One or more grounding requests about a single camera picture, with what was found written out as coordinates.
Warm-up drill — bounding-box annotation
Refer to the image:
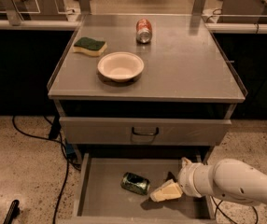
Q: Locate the closed grey top drawer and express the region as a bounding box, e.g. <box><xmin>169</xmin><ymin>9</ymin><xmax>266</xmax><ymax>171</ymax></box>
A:
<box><xmin>60</xmin><ymin>117</ymin><xmax>232</xmax><ymax>146</ymax></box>

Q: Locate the green and yellow sponge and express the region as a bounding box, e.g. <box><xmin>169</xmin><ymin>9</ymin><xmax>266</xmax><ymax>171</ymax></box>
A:
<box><xmin>73</xmin><ymin>37</ymin><xmax>107</xmax><ymax>57</ymax></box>

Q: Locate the open grey middle drawer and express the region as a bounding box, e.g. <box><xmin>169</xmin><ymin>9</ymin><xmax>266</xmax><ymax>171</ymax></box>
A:
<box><xmin>58</xmin><ymin>154</ymin><xmax>217</xmax><ymax>224</ymax></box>

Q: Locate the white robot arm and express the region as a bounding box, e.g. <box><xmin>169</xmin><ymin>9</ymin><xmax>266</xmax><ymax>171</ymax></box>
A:
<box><xmin>150</xmin><ymin>158</ymin><xmax>267</xmax><ymax>205</ymax></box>

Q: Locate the black cable on right floor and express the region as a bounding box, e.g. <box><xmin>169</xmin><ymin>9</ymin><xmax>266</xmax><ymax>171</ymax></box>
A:
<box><xmin>205</xmin><ymin>161</ymin><xmax>260</xmax><ymax>224</ymax></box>

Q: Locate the green soda can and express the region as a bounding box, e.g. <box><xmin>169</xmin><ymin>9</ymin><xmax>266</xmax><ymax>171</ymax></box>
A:
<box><xmin>120</xmin><ymin>172</ymin><xmax>150</xmax><ymax>195</ymax></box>

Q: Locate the black cable on left floor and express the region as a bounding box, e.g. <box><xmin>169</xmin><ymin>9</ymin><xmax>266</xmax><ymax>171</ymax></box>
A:
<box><xmin>12</xmin><ymin>115</ymin><xmax>82</xmax><ymax>224</ymax></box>

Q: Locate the white bowl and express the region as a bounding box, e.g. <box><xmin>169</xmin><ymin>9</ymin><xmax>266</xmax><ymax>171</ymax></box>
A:
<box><xmin>97</xmin><ymin>52</ymin><xmax>145</xmax><ymax>82</ymax></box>

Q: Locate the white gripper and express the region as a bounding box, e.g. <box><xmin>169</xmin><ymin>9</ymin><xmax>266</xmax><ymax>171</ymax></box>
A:
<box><xmin>150</xmin><ymin>157</ymin><xmax>215</xmax><ymax>203</ymax></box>

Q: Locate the right grey post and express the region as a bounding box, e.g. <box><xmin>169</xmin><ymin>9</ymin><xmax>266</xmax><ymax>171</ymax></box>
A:
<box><xmin>191</xmin><ymin>0</ymin><xmax>206</xmax><ymax>15</ymax></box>

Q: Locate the orange soda can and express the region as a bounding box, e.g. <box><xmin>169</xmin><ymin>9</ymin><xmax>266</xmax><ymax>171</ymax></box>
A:
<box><xmin>136</xmin><ymin>19</ymin><xmax>152</xmax><ymax>44</ymax></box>

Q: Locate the black cable on floor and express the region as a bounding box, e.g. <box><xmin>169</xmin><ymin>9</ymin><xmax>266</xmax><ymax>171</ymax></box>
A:
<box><xmin>205</xmin><ymin>161</ymin><xmax>260</xmax><ymax>224</ymax></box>
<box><xmin>12</xmin><ymin>115</ymin><xmax>82</xmax><ymax>224</ymax></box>

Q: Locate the black drawer handle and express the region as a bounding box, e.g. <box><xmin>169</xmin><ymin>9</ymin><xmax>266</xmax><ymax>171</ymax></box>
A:
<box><xmin>132</xmin><ymin>127</ymin><xmax>160</xmax><ymax>136</ymax></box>

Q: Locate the left grey post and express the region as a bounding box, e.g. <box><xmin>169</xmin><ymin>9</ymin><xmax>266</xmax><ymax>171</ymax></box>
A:
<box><xmin>1</xmin><ymin>0</ymin><xmax>21</xmax><ymax>26</ymax></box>

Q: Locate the black object on floor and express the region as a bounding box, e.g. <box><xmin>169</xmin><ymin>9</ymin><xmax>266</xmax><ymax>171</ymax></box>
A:
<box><xmin>3</xmin><ymin>200</ymin><xmax>20</xmax><ymax>224</ymax></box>

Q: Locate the grey metal cabinet counter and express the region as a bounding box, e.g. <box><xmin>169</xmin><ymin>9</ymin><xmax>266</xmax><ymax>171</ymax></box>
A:
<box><xmin>49</xmin><ymin>15</ymin><xmax>246</xmax><ymax>118</ymax></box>

